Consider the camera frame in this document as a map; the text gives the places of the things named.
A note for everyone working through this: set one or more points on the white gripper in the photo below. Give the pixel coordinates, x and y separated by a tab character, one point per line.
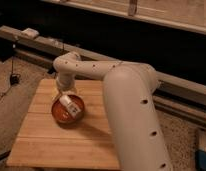
65	85

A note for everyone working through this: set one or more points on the clear plastic bottle white label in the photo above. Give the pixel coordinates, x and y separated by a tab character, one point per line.
72	108

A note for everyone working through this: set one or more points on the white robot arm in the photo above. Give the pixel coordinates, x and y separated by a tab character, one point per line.
127	94

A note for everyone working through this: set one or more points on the orange ceramic bowl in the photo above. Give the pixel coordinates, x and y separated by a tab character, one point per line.
61	115

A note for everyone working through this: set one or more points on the small white box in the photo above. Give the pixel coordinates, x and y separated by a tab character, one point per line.
30	32

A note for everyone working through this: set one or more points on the wooden board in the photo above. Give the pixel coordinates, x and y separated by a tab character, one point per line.
41	142

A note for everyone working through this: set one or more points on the blue white container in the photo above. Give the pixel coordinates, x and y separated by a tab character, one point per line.
200	154

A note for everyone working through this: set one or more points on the grey metal rail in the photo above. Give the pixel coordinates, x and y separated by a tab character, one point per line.
182	86

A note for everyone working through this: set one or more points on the wooden upright post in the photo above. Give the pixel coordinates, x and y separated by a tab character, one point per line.
132	9

